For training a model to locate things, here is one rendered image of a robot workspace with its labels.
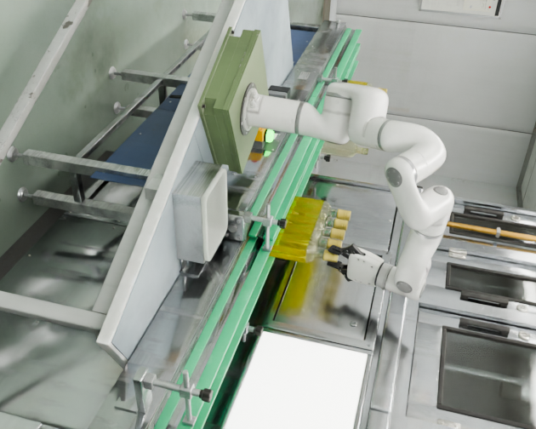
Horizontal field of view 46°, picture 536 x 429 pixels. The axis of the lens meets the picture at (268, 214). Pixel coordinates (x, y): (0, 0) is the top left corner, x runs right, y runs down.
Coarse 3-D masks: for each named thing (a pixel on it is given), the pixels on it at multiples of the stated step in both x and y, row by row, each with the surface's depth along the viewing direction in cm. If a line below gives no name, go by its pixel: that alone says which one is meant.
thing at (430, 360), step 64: (320, 192) 252; (384, 192) 253; (448, 256) 222; (512, 256) 220; (256, 320) 194; (384, 320) 193; (448, 320) 196; (512, 320) 194; (384, 384) 170; (448, 384) 176; (512, 384) 176
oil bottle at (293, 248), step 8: (280, 240) 196; (288, 240) 196; (296, 240) 196; (304, 240) 196; (272, 248) 195; (280, 248) 195; (288, 248) 194; (296, 248) 193; (304, 248) 193; (312, 248) 194; (272, 256) 198; (280, 256) 197; (288, 256) 196; (296, 256) 195; (304, 256) 194; (312, 256) 194
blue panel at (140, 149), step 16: (304, 32) 319; (304, 48) 301; (160, 112) 242; (144, 128) 232; (160, 128) 232; (128, 144) 222; (144, 144) 222; (160, 144) 222; (112, 160) 212; (128, 160) 213; (144, 160) 213; (96, 176) 204; (112, 176) 204
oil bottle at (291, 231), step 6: (288, 228) 201; (294, 228) 201; (300, 228) 201; (306, 228) 201; (282, 234) 199; (288, 234) 199; (294, 234) 198; (300, 234) 198; (306, 234) 198; (312, 234) 199; (318, 234) 199; (312, 240) 197; (318, 240) 198; (318, 246) 199
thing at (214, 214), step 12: (216, 180) 166; (216, 192) 177; (204, 204) 160; (216, 204) 180; (204, 216) 162; (216, 216) 182; (204, 228) 165; (216, 228) 183; (204, 240) 167; (216, 240) 179; (204, 252) 169
